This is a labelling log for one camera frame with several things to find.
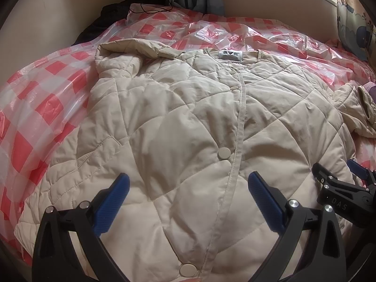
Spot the purple garment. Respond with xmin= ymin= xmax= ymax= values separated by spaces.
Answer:
xmin=357 ymin=83 xmax=376 ymax=108

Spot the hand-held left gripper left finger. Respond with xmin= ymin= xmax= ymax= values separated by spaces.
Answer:
xmin=32 ymin=173 xmax=131 ymax=282

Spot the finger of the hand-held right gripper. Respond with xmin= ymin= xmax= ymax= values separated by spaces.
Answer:
xmin=347 ymin=159 xmax=376 ymax=188
xmin=311 ymin=162 xmax=340 ymax=191

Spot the red checkered plastic sheet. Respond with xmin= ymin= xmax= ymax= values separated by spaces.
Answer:
xmin=0 ymin=3 xmax=376 ymax=268

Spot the beige quilted jacket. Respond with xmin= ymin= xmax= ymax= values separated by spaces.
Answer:
xmin=15 ymin=39 xmax=376 ymax=282

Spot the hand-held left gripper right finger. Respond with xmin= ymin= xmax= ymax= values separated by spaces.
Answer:
xmin=247 ymin=172 xmax=348 ymax=282

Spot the dark clothes pile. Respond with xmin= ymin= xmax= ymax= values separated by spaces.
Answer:
xmin=72 ymin=0 xmax=177 ymax=47

